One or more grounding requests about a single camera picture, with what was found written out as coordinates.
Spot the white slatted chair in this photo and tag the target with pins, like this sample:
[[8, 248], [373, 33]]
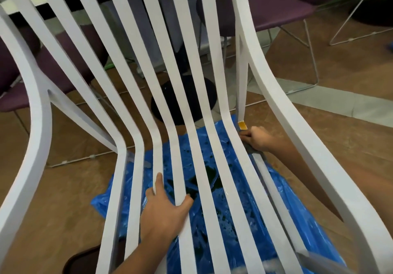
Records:
[[40, 129]]

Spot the dark brown tray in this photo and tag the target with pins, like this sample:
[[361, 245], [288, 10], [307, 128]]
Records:
[[79, 261]]

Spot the grey cleaning cloth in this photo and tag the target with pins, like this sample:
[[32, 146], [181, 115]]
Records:
[[254, 151]]

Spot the purple lounge chair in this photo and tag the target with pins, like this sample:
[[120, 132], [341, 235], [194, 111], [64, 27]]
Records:
[[348, 40], [12, 77], [270, 3]]

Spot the person's right forearm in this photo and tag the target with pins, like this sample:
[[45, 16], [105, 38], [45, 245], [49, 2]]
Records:
[[307, 172]]

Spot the black round table base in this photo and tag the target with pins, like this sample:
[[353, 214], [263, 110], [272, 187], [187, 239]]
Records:
[[374, 16], [159, 105]]

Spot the person's left hand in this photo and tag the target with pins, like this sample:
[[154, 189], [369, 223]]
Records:
[[162, 215]]

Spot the person's right hand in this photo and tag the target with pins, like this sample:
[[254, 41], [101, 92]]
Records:
[[261, 138]]

